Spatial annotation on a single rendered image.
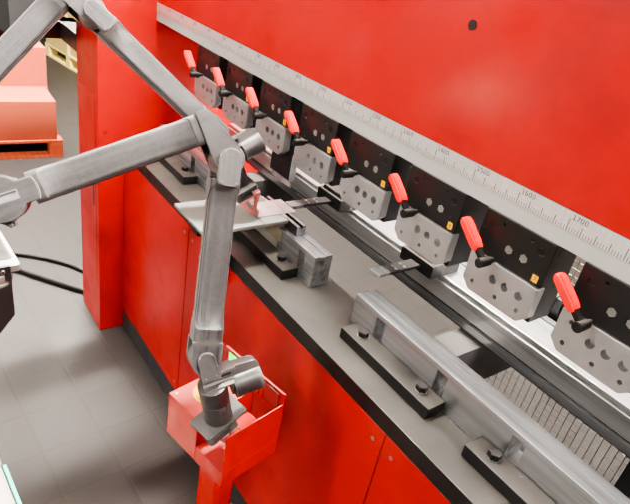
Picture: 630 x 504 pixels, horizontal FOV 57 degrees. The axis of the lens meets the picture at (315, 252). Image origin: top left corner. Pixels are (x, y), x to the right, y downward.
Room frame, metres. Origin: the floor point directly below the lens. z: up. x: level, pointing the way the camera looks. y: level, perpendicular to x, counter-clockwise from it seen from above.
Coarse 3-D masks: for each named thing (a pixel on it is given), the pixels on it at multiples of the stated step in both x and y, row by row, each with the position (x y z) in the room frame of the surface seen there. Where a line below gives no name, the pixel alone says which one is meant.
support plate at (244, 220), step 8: (176, 208) 1.41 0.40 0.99; (184, 208) 1.40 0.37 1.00; (192, 208) 1.41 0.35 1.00; (200, 208) 1.42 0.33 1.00; (240, 208) 1.47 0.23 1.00; (184, 216) 1.37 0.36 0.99; (192, 216) 1.37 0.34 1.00; (200, 216) 1.38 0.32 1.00; (240, 216) 1.42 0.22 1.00; (248, 216) 1.43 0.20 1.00; (272, 216) 1.46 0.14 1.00; (280, 216) 1.47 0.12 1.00; (192, 224) 1.33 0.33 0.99; (200, 224) 1.33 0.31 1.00; (240, 224) 1.38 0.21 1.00; (248, 224) 1.38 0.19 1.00; (256, 224) 1.39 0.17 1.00; (264, 224) 1.41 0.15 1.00; (272, 224) 1.42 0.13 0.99; (280, 224) 1.44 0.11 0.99; (200, 232) 1.30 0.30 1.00
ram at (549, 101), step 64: (192, 0) 1.94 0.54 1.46; (256, 0) 1.65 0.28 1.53; (320, 0) 1.43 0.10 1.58; (384, 0) 1.27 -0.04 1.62; (448, 0) 1.15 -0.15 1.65; (512, 0) 1.04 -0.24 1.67; (576, 0) 0.96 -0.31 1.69; (320, 64) 1.40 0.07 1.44; (384, 64) 1.24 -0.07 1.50; (448, 64) 1.12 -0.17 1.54; (512, 64) 1.02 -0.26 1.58; (576, 64) 0.93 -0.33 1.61; (448, 128) 1.08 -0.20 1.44; (512, 128) 0.98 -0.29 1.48; (576, 128) 0.90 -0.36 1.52; (576, 192) 0.87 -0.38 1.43
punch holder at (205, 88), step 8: (200, 48) 1.87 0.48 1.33; (200, 56) 1.87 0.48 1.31; (208, 56) 1.83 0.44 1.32; (216, 56) 1.79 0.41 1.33; (200, 64) 1.87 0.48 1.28; (208, 64) 1.83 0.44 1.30; (216, 64) 1.79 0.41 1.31; (224, 64) 1.79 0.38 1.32; (200, 72) 1.86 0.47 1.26; (208, 72) 1.82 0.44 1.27; (224, 72) 1.79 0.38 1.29; (200, 80) 1.85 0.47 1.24; (208, 80) 1.81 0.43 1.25; (224, 80) 1.79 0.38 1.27; (200, 88) 1.85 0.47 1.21; (208, 88) 1.81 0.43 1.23; (216, 88) 1.77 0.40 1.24; (200, 96) 1.85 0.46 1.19; (208, 96) 1.81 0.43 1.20; (216, 96) 1.78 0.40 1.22; (208, 104) 1.80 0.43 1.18; (216, 104) 1.78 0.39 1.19
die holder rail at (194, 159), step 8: (184, 152) 1.95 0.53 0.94; (192, 152) 1.90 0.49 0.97; (200, 152) 1.92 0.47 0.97; (184, 160) 1.95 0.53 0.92; (192, 160) 1.91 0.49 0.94; (200, 160) 1.85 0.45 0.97; (192, 168) 1.91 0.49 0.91; (200, 168) 1.85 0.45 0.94; (208, 168) 1.81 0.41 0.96; (200, 176) 1.85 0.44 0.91; (200, 184) 1.84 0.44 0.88
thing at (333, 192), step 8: (328, 184) 1.69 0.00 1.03; (320, 192) 1.68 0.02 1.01; (328, 192) 1.66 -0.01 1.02; (336, 192) 1.64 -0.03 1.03; (296, 200) 1.59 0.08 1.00; (304, 200) 1.60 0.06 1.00; (312, 200) 1.61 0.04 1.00; (320, 200) 1.63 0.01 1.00; (328, 200) 1.64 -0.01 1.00; (336, 200) 1.62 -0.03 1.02; (336, 208) 1.62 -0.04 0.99; (344, 208) 1.62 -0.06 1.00; (352, 208) 1.64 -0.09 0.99
